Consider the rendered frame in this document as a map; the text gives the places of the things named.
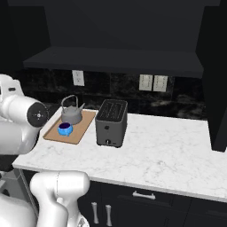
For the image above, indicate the dark upper cabinet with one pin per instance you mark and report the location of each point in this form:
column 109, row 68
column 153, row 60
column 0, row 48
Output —
column 118, row 60

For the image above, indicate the dark drawer front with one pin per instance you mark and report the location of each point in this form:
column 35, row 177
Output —
column 165, row 204

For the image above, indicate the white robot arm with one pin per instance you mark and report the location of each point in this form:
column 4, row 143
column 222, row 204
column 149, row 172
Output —
column 17, row 130

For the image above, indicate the white wall switch plate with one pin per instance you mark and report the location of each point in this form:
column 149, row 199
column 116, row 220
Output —
column 160, row 83
column 145, row 82

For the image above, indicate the dark grey toaster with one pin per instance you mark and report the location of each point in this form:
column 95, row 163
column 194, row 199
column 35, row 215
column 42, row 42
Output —
column 111, row 127

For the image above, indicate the blue mug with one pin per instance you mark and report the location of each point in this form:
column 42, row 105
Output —
column 64, row 129

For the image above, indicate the white wall outlet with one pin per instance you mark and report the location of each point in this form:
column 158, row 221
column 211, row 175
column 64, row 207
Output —
column 78, row 78

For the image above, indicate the grey kettle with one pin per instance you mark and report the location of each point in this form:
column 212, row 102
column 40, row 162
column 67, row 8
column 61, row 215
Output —
column 72, row 114

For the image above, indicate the brown wooden tray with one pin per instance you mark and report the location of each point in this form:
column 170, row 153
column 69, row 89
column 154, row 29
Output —
column 82, row 125

